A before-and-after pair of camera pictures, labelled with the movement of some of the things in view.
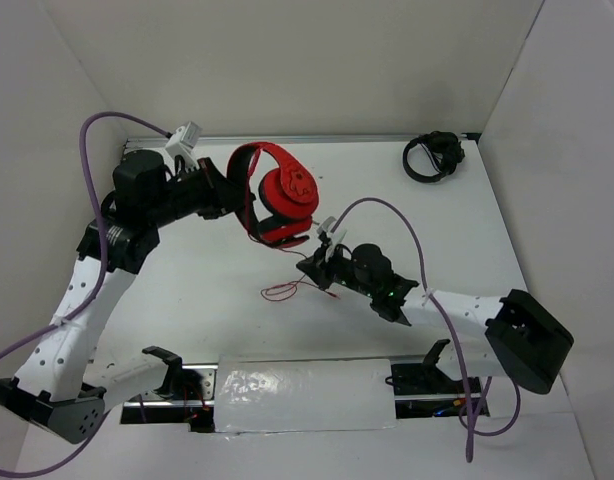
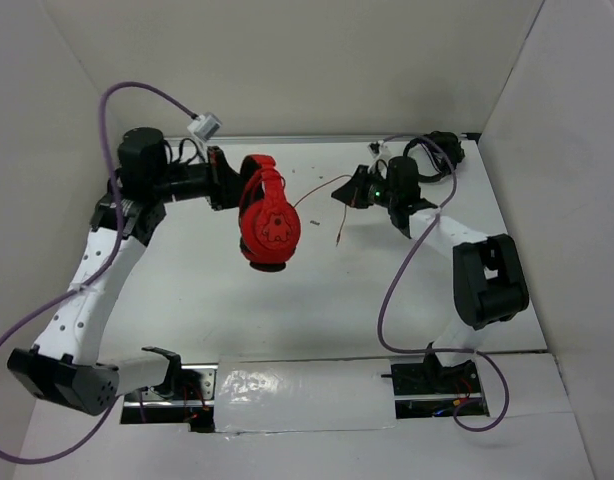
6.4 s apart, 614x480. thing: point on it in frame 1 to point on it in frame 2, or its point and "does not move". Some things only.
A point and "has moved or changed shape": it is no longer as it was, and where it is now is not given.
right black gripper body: x=341 y=269 to x=381 y=190
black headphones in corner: x=444 y=149 does not move
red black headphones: x=288 y=193 has moved or changed shape
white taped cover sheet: x=254 y=393 does not move
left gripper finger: x=225 y=196 to x=226 y=183
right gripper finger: x=315 y=268 to x=356 y=192
